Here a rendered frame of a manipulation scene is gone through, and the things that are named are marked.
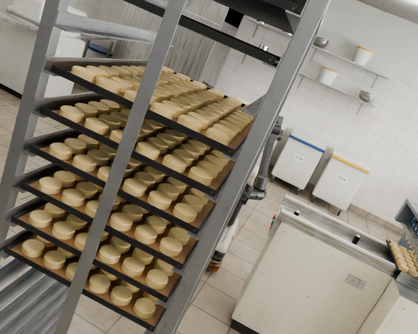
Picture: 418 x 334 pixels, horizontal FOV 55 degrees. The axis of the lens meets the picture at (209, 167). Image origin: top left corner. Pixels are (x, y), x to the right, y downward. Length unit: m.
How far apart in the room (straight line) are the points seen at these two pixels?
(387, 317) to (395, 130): 4.25
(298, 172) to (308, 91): 1.29
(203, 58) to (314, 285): 3.85
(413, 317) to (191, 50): 4.37
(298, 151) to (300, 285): 3.39
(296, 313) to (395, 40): 4.54
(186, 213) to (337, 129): 5.56
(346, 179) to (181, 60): 2.82
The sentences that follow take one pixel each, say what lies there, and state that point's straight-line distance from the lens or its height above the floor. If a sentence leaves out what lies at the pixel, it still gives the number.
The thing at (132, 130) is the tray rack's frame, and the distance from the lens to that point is 0.79.
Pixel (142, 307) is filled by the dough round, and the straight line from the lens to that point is 0.99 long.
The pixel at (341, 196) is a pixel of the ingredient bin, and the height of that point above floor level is 0.29.
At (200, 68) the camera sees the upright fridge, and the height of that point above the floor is 1.10.
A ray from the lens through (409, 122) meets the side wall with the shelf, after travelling 6.37.
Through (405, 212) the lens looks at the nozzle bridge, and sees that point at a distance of 2.91.
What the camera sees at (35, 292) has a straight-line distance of 1.39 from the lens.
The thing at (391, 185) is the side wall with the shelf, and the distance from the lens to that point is 6.51.
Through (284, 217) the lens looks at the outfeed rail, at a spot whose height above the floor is 0.87.
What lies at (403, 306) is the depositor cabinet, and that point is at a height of 0.79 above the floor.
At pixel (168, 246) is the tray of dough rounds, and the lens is 0.87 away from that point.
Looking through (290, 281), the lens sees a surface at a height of 0.52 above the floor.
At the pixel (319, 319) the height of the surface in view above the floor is 0.38.
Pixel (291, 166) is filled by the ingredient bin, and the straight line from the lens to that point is 5.76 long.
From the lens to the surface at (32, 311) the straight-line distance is 1.46.
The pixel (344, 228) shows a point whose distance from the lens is 2.72.
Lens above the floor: 1.69
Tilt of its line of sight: 18 degrees down
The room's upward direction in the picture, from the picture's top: 23 degrees clockwise
